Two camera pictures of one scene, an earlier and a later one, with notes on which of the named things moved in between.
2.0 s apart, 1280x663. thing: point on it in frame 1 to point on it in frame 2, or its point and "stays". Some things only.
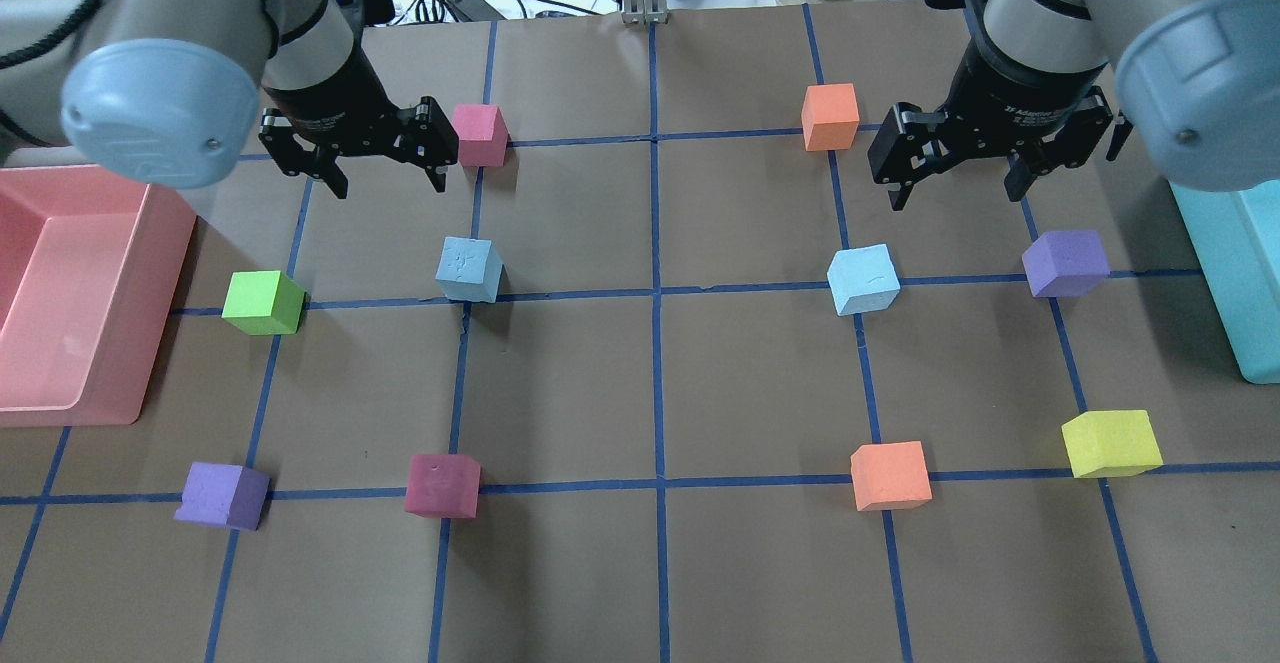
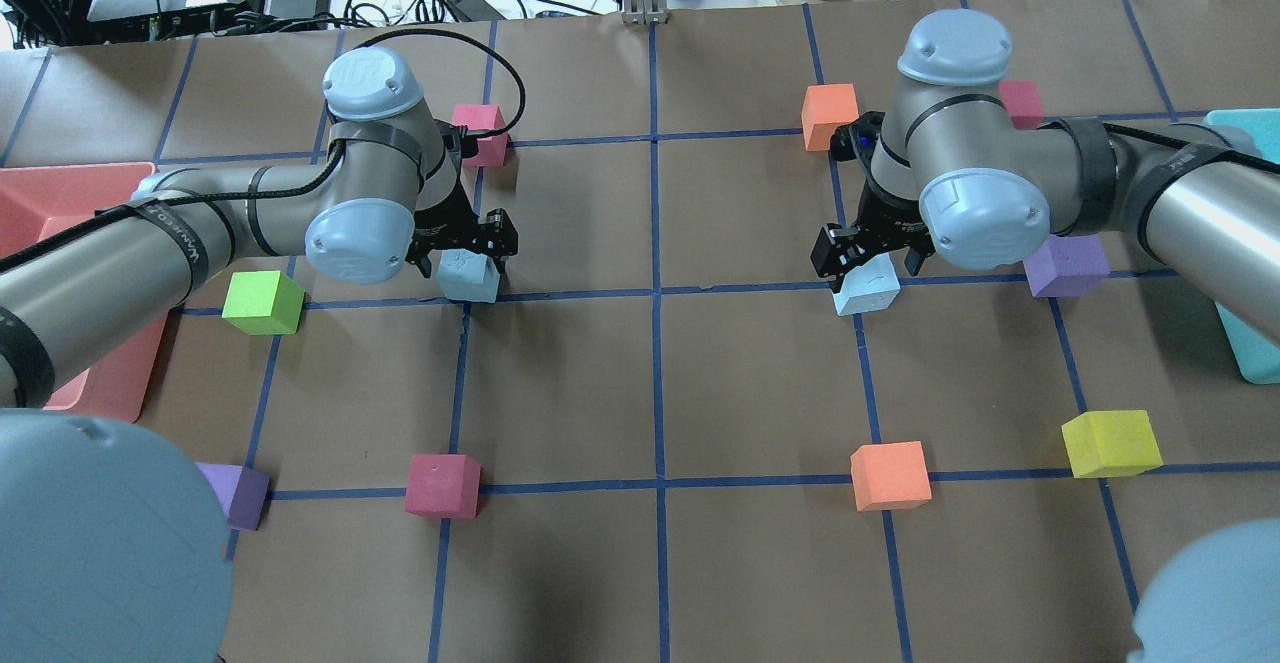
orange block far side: [830, 116] stays
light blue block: [469, 269] stays
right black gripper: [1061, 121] to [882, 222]
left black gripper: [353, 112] to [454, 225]
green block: [264, 302] stays
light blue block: [862, 279] stays
